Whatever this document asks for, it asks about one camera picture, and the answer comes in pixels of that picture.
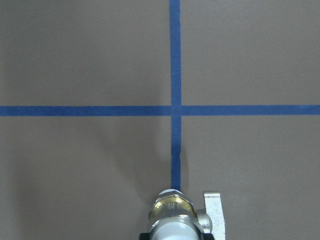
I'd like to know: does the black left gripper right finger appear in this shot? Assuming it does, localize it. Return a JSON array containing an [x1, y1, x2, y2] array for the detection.
[[199, 232, 214, 240]]

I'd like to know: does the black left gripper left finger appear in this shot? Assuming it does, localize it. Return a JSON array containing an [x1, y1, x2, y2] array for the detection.
[[138, 232, 152, 240]]

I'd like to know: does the white PPR brass valve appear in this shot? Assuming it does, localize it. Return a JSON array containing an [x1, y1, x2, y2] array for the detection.
[[146, 189, 226, 240]]

